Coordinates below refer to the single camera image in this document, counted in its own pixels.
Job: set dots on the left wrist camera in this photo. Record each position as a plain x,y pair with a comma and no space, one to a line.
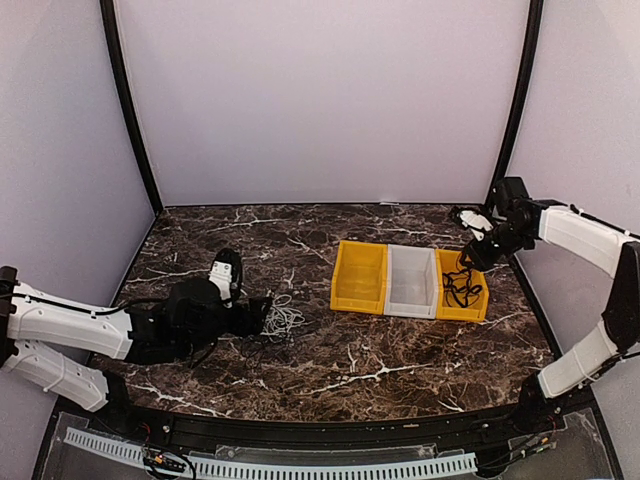
226,274

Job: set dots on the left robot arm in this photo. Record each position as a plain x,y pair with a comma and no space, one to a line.
185,325

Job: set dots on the white slotted cable duct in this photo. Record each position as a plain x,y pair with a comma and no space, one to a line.
203,467

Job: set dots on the right black frame post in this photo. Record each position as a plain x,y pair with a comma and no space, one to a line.
525,69

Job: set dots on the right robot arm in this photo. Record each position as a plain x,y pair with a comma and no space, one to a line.
586,271

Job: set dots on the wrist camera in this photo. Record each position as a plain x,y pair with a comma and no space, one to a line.
226,274
470,218

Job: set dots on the left black frame post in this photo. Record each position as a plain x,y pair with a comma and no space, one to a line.
126,101

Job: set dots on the white translucent bin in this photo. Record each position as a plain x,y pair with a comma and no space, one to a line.
412,284

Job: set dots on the black frame post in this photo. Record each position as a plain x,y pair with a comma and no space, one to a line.
126,101
525,69

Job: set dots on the yellow bin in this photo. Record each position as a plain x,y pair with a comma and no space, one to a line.
462,296
359,281

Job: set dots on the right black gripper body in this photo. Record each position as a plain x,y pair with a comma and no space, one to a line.
488,258

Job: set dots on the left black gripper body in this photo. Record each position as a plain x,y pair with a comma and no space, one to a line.
244,326

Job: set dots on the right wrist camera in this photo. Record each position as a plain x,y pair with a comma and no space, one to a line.
470,218

